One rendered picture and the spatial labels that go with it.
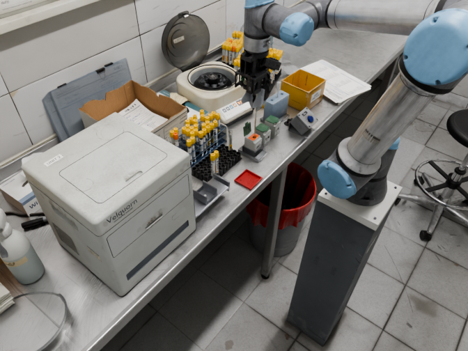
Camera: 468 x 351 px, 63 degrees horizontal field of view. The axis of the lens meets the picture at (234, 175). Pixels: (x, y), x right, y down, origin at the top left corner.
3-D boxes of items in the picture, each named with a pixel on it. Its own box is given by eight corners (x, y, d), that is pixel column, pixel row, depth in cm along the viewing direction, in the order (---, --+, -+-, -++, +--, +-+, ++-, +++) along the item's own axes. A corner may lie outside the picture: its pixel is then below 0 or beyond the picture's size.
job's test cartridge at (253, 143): (254, 156, 134) (255, 142, 129) (243, 150, 136) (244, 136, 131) (260, 150, 136) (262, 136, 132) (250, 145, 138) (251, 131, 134)
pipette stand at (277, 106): (273, 127, 148) (276, 106, 141) (260, 120, 151) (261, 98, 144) (289, 117, 153) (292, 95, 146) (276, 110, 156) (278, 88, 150)
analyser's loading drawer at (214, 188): (185, 230, 109) (184, 219, 106) (168, 219, 112) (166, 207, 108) (230, 190, 121) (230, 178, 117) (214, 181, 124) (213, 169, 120)
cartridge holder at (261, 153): (258, 163, 133) (258, 154, 131) (237, 152, 137) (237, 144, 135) (267, 154, 136) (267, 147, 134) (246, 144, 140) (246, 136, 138)
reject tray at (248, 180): (250, 191, 124) (251, 189, 123) (234, 181, 127) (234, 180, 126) (262, 179, 128) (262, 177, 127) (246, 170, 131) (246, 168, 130)
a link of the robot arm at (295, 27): (326, 8, 93) (292, -4, 99) (297, 21, 88) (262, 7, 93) (320, 40, 99) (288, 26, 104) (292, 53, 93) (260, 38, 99)
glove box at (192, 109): (191, 140, 142) (189, 118, 135) (146, 115, 152) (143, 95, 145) (212, 124, 149) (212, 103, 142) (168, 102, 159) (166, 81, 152)
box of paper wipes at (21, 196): (28, 216, 114) (12, 187, 105) (5, 199, 119) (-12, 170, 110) (88, 173, 128) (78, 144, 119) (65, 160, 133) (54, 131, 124)
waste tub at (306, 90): (304, 114, 155) (308, 92, 148) (278, 101, 161) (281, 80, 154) (322, 100, 162) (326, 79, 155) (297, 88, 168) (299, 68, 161)
